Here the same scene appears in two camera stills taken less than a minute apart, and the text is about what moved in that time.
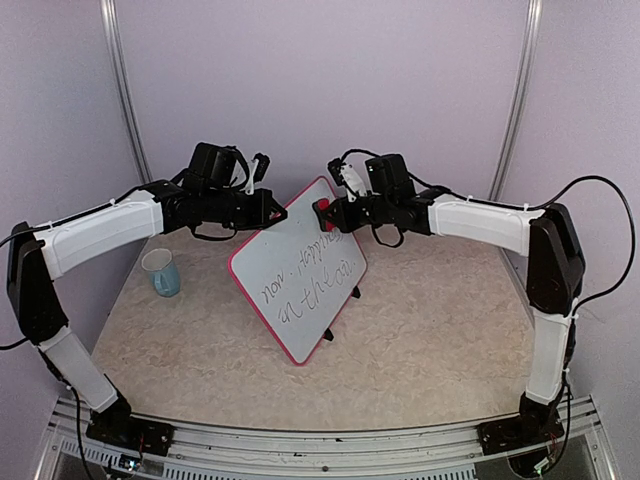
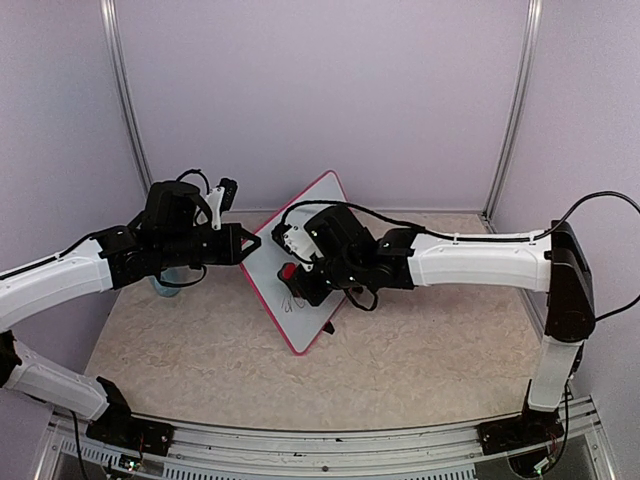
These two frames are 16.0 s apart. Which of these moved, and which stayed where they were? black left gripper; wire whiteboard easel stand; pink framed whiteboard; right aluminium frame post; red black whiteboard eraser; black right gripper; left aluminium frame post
Moved: red black whiteboard eraser; pink framed whiteboard; wire whiteboard easel stand; black right gripper; black left gripper
Stayed: right aluminium frame post; left aluminium frame post
